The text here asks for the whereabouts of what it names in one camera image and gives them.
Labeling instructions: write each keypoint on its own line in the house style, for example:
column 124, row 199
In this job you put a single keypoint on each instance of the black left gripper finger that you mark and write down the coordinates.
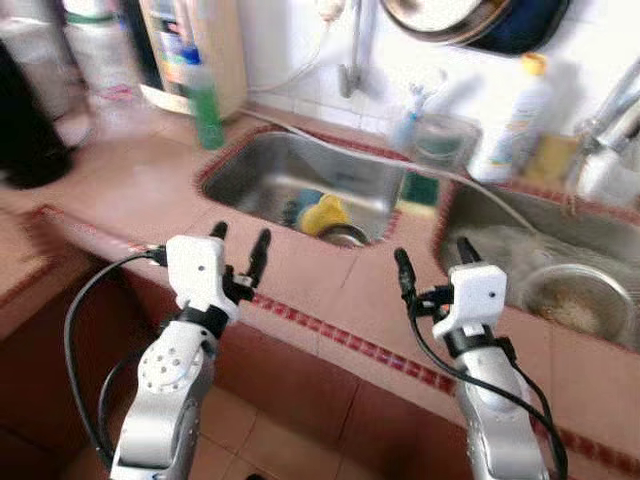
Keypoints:
column 260, row 255
column 219, row 231

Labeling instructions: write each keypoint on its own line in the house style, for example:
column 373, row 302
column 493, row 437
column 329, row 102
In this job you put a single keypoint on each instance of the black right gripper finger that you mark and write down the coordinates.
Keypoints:
column 468, row 252
column 406, row 272

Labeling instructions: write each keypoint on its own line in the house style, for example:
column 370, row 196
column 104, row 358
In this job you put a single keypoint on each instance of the steel bowl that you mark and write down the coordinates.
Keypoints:
column 350, row 238

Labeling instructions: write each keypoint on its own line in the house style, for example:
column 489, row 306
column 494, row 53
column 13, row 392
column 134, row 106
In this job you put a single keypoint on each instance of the dark teal cup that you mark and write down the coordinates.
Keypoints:
column 303, row 205

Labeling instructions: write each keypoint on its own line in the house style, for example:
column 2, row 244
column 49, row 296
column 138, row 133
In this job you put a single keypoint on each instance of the yellow plastic jug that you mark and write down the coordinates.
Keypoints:
column 330, row 213

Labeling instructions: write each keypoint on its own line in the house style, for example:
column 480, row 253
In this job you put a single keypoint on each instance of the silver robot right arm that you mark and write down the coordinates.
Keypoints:
column 500, row 420

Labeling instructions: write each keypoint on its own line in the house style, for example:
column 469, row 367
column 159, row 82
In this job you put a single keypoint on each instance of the yellow green sponge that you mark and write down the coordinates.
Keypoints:
column 420, row 190

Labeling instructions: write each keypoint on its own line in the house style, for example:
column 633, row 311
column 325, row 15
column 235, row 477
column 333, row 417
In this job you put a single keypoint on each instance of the clear plastic bucket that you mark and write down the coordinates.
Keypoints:
column 450, row 150

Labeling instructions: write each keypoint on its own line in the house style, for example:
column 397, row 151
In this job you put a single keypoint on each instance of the green dish soap bottle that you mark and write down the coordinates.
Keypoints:
column 205, row 115

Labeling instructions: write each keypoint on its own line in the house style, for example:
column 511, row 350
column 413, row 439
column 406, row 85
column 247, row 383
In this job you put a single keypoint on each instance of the white detergent bottle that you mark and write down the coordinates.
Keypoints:
column 510, row 130

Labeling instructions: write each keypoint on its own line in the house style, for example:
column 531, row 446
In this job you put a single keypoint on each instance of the beige water ionizer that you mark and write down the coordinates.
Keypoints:
column 220, row 50

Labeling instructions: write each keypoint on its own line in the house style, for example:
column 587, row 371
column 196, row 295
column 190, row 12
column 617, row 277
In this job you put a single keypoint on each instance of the chrome sink faucet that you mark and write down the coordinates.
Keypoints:
column 610, row 125

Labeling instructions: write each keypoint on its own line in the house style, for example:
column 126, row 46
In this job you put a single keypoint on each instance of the white bottle green lid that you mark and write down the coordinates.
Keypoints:
column 100, row 50

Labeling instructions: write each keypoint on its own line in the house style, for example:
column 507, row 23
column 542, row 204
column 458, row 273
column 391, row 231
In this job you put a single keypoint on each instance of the hanging dark blue pan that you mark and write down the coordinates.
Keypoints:
column 535, row 25

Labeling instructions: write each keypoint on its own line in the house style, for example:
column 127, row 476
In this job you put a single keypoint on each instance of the hanging steel pan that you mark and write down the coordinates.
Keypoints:
column 430, row 15

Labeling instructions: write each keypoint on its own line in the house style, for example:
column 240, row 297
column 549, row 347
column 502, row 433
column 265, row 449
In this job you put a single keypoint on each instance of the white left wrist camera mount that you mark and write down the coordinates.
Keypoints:
column 200, row 275

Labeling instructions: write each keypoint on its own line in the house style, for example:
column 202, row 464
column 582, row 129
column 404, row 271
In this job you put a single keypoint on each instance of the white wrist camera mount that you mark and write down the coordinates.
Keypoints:
column 200, row 275
column 475, row 295

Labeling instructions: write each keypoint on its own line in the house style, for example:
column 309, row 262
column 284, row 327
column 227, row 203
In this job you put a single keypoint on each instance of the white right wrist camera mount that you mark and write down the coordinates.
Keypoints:
column 475, row 295

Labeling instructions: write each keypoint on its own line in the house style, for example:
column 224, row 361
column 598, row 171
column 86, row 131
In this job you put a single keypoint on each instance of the grey wall tap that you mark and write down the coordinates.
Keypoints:
column 350, row 70

